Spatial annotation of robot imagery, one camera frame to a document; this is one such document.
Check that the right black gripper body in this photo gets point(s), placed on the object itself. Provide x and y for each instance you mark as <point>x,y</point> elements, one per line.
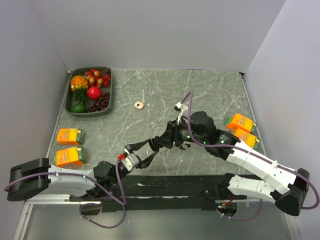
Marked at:
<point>181,133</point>

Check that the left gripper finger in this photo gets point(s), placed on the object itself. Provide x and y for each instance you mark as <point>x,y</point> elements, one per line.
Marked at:
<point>147,161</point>
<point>133,147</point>

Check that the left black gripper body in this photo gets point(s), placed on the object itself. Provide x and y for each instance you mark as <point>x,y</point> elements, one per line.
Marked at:
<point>138,165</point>

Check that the black earbud charging case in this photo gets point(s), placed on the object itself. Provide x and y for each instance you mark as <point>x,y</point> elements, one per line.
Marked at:
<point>153,145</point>

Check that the beige earbud charging case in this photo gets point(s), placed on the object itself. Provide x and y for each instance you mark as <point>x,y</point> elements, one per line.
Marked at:
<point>139,105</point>

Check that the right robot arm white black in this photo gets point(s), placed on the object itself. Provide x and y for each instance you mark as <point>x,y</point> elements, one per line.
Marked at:
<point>285,187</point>

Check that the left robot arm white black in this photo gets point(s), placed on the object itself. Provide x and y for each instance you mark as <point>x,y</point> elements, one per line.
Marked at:
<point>39,177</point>

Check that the dark grape bunch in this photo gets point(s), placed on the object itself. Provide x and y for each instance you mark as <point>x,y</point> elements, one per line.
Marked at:
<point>101,103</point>

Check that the orange juice box upper right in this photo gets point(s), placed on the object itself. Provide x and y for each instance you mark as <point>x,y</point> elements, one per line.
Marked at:
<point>240,121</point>

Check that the orange juice box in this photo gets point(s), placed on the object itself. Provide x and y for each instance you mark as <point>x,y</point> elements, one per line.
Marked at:
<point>71,157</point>
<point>70,136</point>
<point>250,139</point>
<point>240,121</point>

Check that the orange juice box lower left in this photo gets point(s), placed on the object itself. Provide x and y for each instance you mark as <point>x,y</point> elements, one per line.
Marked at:
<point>71,157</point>

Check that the red apple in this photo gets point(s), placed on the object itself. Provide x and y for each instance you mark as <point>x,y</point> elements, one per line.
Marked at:
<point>94,93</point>

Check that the orange juice box upper left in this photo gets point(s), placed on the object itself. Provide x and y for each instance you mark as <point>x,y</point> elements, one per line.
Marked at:
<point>70,136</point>

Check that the green avocado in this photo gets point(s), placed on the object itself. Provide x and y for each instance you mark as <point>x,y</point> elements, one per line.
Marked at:
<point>78,108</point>

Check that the orange juice box lower right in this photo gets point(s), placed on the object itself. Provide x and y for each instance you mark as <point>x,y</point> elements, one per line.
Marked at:
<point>250,139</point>

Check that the red cherry bunch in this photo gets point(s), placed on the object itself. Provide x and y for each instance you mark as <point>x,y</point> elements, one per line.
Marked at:
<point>98,78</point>

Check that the dark grey fruit tray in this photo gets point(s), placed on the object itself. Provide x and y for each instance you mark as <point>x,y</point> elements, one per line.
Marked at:
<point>80,96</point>

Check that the orange flower fruit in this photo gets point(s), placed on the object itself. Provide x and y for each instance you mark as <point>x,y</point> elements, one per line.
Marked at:
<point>78,82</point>

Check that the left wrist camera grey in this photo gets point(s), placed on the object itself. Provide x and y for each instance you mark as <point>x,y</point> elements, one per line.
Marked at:
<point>129,160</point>

